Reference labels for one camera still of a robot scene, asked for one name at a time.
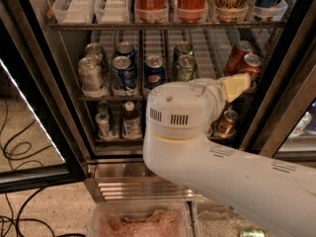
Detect white Sprite can front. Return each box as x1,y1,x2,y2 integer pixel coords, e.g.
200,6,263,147
78,57,106,92

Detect black floor cable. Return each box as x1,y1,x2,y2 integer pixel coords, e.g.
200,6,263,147
0,97,87,237

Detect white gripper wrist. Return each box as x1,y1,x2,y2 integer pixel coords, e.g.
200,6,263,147
193,73,251,121

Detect green can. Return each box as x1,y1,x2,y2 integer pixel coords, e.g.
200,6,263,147
175,55,197,82
173,41,194,62
239,228,268,237

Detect silver can bottom front left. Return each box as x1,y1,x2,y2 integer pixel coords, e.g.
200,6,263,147
95,112,114,138

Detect brown tea bottle left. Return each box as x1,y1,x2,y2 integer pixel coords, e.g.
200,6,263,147
122,101,141,139

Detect empty clear tray top left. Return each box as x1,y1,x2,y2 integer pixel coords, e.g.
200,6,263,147
52,0,95,24

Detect empty clear tray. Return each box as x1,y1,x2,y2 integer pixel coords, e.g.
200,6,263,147
94,0,131,24
52,0,95,24

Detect clear bin left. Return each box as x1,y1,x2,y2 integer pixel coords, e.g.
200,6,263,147
86,199,193,237

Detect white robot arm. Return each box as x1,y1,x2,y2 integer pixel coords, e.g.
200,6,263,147
143,75,316,237

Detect white sprite can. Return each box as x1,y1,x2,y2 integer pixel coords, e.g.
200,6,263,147
78,57,106,92
85,42,106,66

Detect blue Pepsi can rear left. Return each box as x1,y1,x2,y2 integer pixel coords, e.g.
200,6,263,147
116,41,136,63

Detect empty white tray middle shelf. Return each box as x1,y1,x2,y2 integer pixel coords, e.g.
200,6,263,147
190,30,218,79

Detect red Coke can front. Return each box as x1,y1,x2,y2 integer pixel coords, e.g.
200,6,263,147
238,53,262,81

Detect steel fridge cabinet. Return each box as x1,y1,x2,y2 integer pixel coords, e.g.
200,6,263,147
30,0,315,200

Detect clear bin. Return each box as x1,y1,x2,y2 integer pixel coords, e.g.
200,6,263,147
192,198,272,237
86,199,193,237

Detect green can rear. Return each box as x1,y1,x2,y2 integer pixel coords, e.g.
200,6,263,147
173,41,194,62

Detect glass fridge door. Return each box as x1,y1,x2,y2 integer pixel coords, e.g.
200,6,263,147
0,0,87,194

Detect red Coke can rear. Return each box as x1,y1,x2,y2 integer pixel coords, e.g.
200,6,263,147
226,40,254,75

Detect blue Pepsi can centre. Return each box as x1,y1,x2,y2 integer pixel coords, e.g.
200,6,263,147
144,54,165,89

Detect clear bin right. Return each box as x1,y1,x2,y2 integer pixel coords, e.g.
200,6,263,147
192,198,272,237

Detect blue pepsi can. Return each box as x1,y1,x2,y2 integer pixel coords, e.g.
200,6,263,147
144,54,165,89
116,41,136,63
112,56,136,91

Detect silver can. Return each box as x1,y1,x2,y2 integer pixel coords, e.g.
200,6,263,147
96,101,110,113
95,112,114,138

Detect white Sprite can rear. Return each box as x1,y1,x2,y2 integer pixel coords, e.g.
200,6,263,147
85,42,106,66

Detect blue Pepsi can front left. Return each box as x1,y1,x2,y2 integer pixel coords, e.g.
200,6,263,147
112,56,136,91

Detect green can front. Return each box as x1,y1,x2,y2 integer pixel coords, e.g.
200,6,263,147
175,55,197,82

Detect silver can bottom rear left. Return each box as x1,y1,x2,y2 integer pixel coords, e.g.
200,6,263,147
96,101,110,113

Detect gold can bottom front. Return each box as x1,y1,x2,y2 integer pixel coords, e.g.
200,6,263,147
216,110,239,136

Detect green can in bin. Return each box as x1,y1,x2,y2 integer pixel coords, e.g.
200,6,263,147
239,228,268,237

